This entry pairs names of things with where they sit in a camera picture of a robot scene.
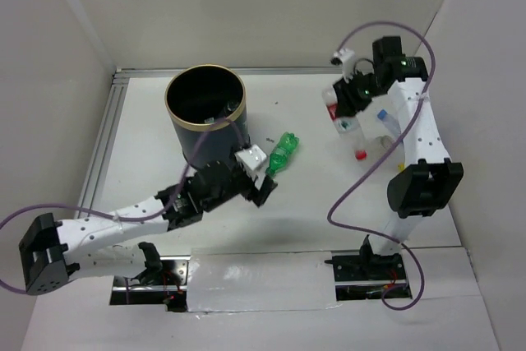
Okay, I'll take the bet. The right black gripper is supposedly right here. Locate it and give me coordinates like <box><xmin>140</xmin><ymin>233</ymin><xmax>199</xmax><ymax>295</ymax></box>
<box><xmin>332</xmin><ymin>67</ymin><xmax>385</xmax><ymax>118</ymax></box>

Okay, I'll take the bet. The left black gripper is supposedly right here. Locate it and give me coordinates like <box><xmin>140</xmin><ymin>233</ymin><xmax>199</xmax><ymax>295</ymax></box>
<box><xmin>202</xmin><ymin>145</ymin><xmax>278</xmax><ymax>212</ymax></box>

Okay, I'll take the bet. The red-label clear water bottle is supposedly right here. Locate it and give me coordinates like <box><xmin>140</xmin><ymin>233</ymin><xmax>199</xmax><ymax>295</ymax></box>
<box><xmin>321</xmin><ymin>86</ymin><xmax>367</xmax><ymax>161</ymax></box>

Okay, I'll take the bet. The green plastic bottle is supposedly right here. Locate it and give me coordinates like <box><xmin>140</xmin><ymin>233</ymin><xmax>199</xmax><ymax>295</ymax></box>
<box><xmin>265</xmin><ymin>132</ymin><xmax>299</xmax><ymax>178</ymax></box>

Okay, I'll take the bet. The large clear crushed bottle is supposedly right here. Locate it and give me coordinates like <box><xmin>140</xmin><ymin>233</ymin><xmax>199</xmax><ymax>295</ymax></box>
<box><xmin>218</xmin><ymin>100</ymin><xmax>240</xmax><ymax>118</ymax></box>

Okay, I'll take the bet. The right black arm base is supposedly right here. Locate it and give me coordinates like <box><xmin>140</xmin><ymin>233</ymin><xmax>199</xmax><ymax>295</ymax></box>
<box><xmin>324</xmin><ymin>245</ymin><xmax>412</xmax><ymax>302</ymax></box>

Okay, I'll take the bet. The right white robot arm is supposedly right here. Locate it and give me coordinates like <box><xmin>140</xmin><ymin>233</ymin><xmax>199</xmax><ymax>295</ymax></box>
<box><xmin>331</xmin><ymin>36</ymin><xmax>464</xmax><ymax>279</ymax></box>

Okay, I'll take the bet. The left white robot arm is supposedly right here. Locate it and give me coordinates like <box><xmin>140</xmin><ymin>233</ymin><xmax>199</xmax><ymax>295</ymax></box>
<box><xmin>19</xmin><ymin>161</ymin><xmax>277</xmax><ymax>296</ymax></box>

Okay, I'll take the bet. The dark cylindrical bin gold rim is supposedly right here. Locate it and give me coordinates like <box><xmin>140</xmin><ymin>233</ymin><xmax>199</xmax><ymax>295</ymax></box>
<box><xmin>164</xmin><ymin>64</ymin><xmax>250</xmax><ymax>169</ymax></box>

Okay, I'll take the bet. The blue-label clear bottle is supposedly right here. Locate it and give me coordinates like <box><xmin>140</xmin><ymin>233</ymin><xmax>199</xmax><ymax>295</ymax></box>
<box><xmin>376</xmin><ymin>109</ymin><xmax>401</xmax><ymax>138</ymax></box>

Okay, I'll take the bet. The small orange yellow-capped bottle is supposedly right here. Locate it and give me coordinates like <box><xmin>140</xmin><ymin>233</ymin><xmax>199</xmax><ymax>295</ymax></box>
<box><xmin>377</xmin><ymin>135</ymin><xmax>405</xmax><ymax>172</ymax></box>

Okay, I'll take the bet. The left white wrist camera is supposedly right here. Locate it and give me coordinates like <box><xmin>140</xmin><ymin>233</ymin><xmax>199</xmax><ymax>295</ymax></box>
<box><xmin>234</xmin><ymin>144</ymin><xmax>268</xmax><ymax>173</ymax></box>

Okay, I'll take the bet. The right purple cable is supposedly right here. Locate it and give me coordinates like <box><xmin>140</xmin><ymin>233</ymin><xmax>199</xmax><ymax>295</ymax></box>
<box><xmin>327</xmin><ymin>21</ymin><xmax>436</xmax><ymax>312</ymax></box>

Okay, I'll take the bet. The purple cable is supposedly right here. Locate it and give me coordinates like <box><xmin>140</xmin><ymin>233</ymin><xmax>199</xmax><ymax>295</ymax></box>
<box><xmin>327</xmin><ymin>21</ymin><xmax>436</xmax><ymax>312</ymax></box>
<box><xmin>0</xmin><ymin>117</ymin><xmax>252</xmax><ymax>295</ymax></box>

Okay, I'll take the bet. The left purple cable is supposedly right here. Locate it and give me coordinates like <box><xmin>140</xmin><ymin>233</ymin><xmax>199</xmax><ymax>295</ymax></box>
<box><xmin>0</xmin><ymin>117</ymin><xmax>252</xmax><ymax>295</ymax></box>

